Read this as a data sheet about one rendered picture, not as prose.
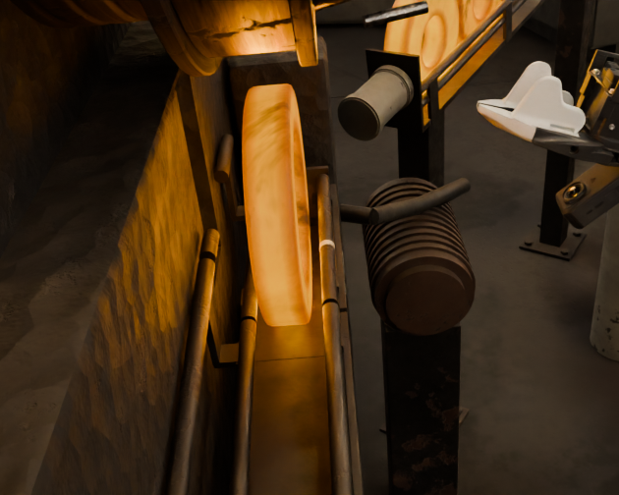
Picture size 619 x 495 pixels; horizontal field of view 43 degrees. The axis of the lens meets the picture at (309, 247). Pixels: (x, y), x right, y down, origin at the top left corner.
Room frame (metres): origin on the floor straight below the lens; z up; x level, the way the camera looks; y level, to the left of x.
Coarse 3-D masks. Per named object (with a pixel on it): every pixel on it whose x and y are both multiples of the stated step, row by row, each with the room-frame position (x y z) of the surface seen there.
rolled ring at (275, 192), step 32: (256, 96) 0.53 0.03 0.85; (288, 96) 0.53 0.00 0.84; (256, 128) 0.49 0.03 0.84; (288, 128) 0.49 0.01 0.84; (256, 160) 0.47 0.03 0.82; (288, 160) 0.47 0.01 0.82; (256, 192) 0.46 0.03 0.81; (288, 192) 0.45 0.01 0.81; (256, 224) 0.45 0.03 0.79; (288, 224) 0.44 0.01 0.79; (256, 256) 0.44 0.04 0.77; (288, 256) 0.44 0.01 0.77; (256, 288) 0.44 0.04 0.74; (288, 288) 0.44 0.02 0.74; (288, 320) 0.45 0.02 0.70
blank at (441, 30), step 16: (400, 0) 0.97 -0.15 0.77; (416, 0) 0.96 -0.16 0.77; (432, 0) 0.99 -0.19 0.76; (448, 0) 1.02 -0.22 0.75; (416, 16) 0.95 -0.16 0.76; (432, 16) 0.99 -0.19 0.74; (448, 16) 1.02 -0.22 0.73; (400, 32) 0.94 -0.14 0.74; (416, 32) 0.95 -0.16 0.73; (432, 32) 1.03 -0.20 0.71; (448, 32) 1.02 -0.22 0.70; (384, 48) 0.95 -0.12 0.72; (400, 48) 0.93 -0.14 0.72; (416, 48) 0.95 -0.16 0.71; (432, 48) 1.02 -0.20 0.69; (448, 48) 1.02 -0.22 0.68; (432, 64) 0.99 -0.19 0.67
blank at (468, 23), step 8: (464, 0) 1.06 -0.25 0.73; (472, 0) 1.08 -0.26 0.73; (480, 0) 1.15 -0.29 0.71; (488, 0) 1.14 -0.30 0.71; (496, 0) 1.15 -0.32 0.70; (464, 8) 1.06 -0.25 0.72; (472, 8) 1.08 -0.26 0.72; (480, 8) 1.14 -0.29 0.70; (488, 8) 1.13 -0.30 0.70; (464, 16) 1.06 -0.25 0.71; (472, 16) 1.08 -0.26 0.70; (480, 16) 1.12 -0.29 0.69; (464, 24) 1.06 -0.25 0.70; (472, 24) 1.08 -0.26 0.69; (464, 32) 1.06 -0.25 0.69
